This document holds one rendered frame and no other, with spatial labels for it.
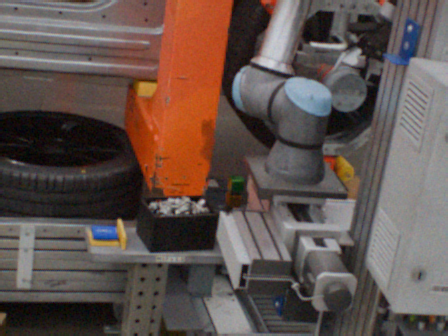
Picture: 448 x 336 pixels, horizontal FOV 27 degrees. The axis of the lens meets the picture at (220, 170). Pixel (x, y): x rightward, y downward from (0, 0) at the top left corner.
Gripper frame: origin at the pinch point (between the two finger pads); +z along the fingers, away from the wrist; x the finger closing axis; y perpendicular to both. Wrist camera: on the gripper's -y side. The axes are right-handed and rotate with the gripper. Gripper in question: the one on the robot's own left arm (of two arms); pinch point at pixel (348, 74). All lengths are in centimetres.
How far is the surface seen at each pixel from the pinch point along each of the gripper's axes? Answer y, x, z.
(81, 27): -73, -42, 35
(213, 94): -12.8, -32.4, 22.4
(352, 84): -10.2, 16.9, 5.4
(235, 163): -125, 113, 97
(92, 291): -16, -33, 99
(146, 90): -61, -15, 45
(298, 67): -15.6, -3.5, 7.3
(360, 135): -14.0, 40.5, 22.9
